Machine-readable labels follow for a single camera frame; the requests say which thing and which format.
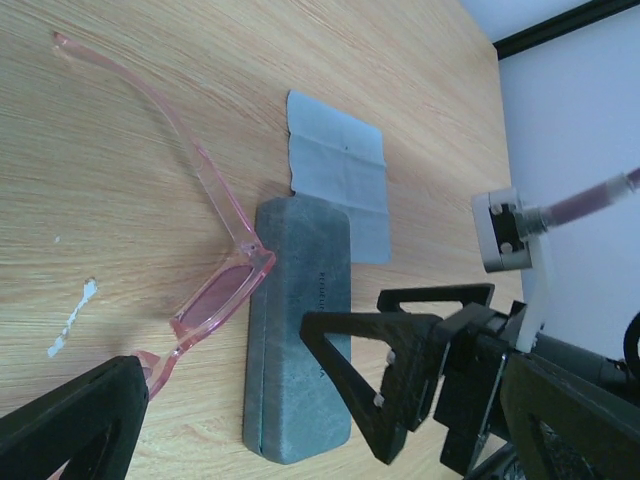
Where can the pink transparent sunglasses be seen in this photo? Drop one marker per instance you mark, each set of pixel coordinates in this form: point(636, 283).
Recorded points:
point(229, 244)

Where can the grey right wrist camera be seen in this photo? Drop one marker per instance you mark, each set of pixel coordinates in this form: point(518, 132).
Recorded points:
point(499, 241)

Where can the light blue cleaning cloth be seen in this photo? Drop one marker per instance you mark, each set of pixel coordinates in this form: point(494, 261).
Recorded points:
point(340, 159)

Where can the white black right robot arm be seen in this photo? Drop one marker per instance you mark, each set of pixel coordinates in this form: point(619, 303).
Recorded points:
point(498, 459)

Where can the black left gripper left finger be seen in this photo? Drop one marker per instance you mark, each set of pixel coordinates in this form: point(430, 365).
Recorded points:
point(85, 429)

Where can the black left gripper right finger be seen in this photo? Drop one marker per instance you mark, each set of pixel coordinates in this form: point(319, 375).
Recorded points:
point(564, 427)

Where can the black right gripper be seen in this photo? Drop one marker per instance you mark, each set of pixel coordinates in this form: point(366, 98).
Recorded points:
point(385, 365)

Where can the black enclosure frame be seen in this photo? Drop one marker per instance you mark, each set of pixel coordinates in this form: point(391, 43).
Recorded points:
point(560, 25)

